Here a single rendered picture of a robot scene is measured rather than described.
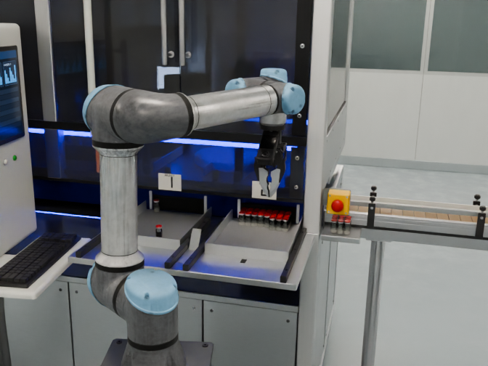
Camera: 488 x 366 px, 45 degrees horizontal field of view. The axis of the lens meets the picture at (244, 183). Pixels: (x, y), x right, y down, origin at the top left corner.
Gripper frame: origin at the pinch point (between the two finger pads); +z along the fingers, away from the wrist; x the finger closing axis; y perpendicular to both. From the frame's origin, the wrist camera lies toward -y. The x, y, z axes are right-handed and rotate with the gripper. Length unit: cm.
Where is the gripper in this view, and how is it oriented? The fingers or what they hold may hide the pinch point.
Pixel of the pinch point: (269, 193)
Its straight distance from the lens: 169.5
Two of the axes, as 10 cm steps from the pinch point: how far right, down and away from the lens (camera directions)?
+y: 2.4, -2.6, 9.3
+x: -9.7, -0.8, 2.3
